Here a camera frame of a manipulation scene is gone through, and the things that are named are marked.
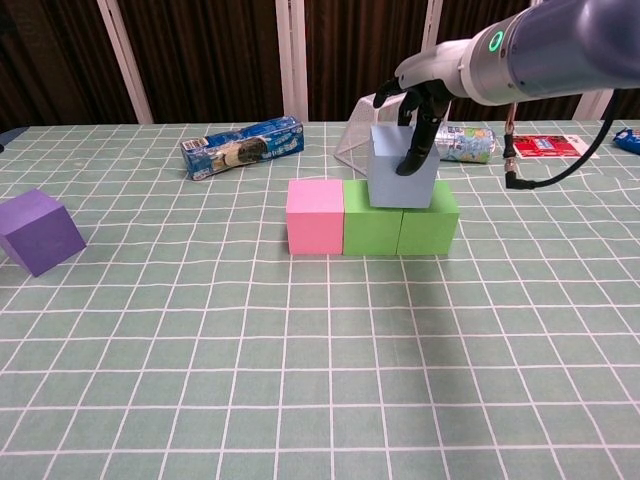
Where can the green checked tablecloth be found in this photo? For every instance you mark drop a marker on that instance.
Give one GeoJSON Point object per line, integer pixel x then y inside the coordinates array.
{"type": "Point", "coordinates": [320, 375]}

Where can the long blue cookie package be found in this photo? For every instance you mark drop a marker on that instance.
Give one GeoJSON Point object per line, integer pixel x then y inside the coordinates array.
{"type": "Point", "coordinates": [240, 147]}

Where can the right blue grey robot arm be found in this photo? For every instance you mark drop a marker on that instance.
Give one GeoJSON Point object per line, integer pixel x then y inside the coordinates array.
{"type": "Point", "coordinates": [550, 50]}

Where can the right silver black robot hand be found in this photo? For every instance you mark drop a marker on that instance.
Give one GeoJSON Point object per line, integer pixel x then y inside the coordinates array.
{"type": "Point", "coordinates": [432, 67]}

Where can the dark blue table pad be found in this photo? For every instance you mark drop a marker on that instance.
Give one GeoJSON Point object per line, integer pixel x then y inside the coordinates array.
{"type": "Point", "coordinates": [9, 135]}

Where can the light blue foam cube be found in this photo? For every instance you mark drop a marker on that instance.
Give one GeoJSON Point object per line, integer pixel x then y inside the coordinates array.
{"type": "Point", "coordinates": [390, 175]}

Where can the green foam cube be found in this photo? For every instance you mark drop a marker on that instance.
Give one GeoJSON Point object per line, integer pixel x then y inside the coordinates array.
{"type": "Point", "coordinates": [430, 230]}
{"type": "Point", "coordinates": [372, 230]}

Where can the red white printed card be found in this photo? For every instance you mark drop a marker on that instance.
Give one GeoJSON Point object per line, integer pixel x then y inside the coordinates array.
{"type": "Point", "coordinates": [545, 146]}

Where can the small dark blue cookie packet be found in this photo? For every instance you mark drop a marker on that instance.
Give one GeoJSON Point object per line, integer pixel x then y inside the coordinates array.
{"type": "Point", "coordinates": [630, 140]}

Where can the dark brown curtain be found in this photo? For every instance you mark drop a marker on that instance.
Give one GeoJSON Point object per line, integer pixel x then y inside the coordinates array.
{"type": "Point", "coordinates": [210, 60]}

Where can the pink foam cube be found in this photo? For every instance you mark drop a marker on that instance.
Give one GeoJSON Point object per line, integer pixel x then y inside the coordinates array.
{"type": "Point", "coordinates": [315, 225]}

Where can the purple foam cube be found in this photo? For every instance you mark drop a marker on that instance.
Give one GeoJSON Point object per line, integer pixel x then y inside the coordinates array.
{"type": "Point", "coordinates": [40, 235]}

